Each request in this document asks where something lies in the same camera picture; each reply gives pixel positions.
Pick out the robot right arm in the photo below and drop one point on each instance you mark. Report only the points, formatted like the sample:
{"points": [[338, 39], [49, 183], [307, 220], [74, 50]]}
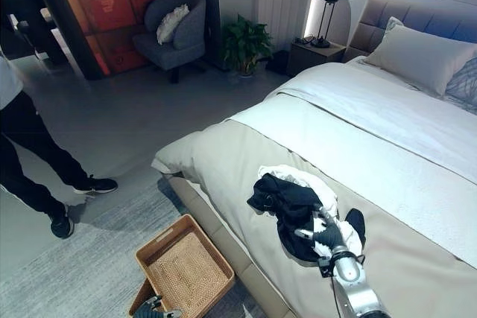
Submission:
{"points": [[352, 277]]}

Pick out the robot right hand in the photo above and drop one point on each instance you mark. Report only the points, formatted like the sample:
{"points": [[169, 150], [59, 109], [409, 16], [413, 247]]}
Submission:
{"points": [[329, 237]]}

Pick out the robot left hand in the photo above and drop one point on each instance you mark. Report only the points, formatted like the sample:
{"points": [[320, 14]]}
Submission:
{"points": [[147, 310]]}

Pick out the black garment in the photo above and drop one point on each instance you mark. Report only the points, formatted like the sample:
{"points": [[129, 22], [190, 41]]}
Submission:
{"points": [[294, 202]]}

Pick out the padded grey headboard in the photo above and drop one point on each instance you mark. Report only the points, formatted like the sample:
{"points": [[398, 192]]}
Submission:
{"points": [[410, 12]]}

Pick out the grey upholstered armchair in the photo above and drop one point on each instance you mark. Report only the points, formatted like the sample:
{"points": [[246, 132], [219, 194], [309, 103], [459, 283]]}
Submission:
{"points": [[179, 35]]}

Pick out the brown nightstand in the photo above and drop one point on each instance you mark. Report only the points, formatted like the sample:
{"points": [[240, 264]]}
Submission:
{"points": [[316, 57]]}

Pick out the black box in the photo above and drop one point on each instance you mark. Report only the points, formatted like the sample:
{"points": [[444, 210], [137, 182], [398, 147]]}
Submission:
{"points": [[278, 62]]}

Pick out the green potted plant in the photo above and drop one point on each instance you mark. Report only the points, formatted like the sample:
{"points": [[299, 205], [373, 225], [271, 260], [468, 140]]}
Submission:
{"points": [[244, 40]]}

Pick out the woven rattan basket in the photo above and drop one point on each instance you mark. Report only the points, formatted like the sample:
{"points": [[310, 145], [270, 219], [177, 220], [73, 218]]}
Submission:
{"points": [[186, 264]]}

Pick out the beige upholstered bed frame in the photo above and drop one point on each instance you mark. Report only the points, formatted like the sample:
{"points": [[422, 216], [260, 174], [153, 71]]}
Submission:
{"points": [[223, 228]]}

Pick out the white garment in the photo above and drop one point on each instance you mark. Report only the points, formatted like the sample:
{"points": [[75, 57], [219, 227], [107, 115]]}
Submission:
{"points": [[324, 187]]}

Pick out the white fluffy cushion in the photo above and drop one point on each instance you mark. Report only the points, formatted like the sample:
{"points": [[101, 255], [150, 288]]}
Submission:
{"points": [[171, 24]]}

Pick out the small black items on nightstand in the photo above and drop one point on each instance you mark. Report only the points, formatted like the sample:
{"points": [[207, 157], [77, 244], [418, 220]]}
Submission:
{"points": [[303, 40]]}

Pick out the orange panelled partition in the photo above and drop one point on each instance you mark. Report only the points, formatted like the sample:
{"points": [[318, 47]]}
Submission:
{"points": [[119, 5]]}

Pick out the grey patterned pillow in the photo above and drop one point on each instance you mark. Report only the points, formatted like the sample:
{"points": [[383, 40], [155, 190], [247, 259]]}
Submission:
{"points": [[392, 22], [462, 85]]}

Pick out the grey patterned rug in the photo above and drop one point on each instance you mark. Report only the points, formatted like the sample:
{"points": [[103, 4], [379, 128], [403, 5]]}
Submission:
{"points": [[74, 269]]}

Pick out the beige and white duvet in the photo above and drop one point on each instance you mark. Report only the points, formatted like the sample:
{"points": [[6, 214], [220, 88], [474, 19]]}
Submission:
{"points": [[335, 128]]}

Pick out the plain beige pillow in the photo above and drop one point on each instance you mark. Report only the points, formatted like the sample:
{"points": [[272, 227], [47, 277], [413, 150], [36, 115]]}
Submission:
{"points": [[417, 53]]}

